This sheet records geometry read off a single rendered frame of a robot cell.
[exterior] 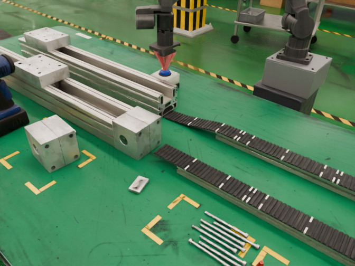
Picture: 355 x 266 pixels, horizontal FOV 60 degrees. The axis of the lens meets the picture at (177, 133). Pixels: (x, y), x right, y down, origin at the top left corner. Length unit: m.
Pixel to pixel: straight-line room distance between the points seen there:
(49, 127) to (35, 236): 0.28
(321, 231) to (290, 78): 0.66
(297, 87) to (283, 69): 0.08
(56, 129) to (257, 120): 0.62
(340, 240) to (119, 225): 0.45
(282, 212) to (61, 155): 0.55
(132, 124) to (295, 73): 0.65
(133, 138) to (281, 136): 0.46
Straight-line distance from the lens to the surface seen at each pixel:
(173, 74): 1.17
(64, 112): 1.05
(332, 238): 0.72
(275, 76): 1.25
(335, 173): 0.87
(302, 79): 1.22
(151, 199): 0.75
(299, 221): 0.72
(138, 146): 0.83
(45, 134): 0.84
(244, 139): 0.90
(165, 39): 1.09
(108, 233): 0.71
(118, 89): 1.10
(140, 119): 0.85
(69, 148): 0.86
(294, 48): 1.24
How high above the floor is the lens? 1.34
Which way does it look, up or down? 36 degrees down
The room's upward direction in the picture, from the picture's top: 1 degrees clockwise
